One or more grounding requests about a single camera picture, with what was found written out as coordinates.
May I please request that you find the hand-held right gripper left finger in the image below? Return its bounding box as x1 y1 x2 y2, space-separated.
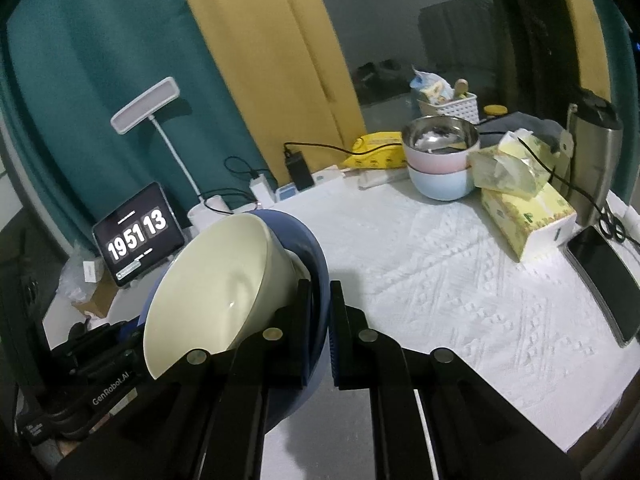
55 280 313 480

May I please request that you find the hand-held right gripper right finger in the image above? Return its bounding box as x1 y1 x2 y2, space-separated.
329 280 581 480

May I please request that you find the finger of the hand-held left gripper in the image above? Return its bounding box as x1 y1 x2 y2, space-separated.
51 320 146 369

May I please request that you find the cream bowl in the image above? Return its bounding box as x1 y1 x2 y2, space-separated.
142 212 311 381

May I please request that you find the cardboard box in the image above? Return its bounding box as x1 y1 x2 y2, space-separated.
70 270 118 318

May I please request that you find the clear plastic bag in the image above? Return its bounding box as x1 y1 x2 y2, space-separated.
57 242 101 306

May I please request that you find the tablet showing clock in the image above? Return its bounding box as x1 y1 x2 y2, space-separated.
92 181 186 288

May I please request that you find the white charger with red light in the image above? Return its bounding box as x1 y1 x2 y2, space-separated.
250 167 346 206

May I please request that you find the white rolled paper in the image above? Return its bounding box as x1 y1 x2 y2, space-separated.
357 167 411 191

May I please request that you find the black charger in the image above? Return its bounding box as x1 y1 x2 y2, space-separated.
284 150 315 192

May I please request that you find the light blue bowl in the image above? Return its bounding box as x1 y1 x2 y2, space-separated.
407 165 476 202

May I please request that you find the yellow packet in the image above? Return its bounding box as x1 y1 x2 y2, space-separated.
342 131 408 170

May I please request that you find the yellow tissue box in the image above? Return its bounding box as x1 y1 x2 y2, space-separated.
480 182 578 263

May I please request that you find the yellow soft tissue pack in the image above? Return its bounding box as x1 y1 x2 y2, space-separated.
467 129 553 198

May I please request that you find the white desk lamp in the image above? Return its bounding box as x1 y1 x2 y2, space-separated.
110 76 231 233

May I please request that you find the white plastic basket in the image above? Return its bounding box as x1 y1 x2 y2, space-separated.
417 92 478 121

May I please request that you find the blue and white packet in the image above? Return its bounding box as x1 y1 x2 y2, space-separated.
410 66 453 106

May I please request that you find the black smartphone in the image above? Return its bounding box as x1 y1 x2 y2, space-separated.
565 225 640 348

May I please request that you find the grey cloth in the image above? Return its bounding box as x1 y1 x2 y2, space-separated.
477 112 568 148

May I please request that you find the yellow curtain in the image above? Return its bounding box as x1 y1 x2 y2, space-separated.
167 0 368 173
547 0 616 106

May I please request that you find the teal curtain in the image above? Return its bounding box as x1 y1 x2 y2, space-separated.
0 0 273 261
585 0 640 126

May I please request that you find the steel thermos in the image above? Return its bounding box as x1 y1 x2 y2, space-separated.
565 87 625 226

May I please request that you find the glass sliding door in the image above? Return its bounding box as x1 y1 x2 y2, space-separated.
305 0 566 131

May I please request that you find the black charger cable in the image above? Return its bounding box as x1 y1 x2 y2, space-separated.
282 141 406 161

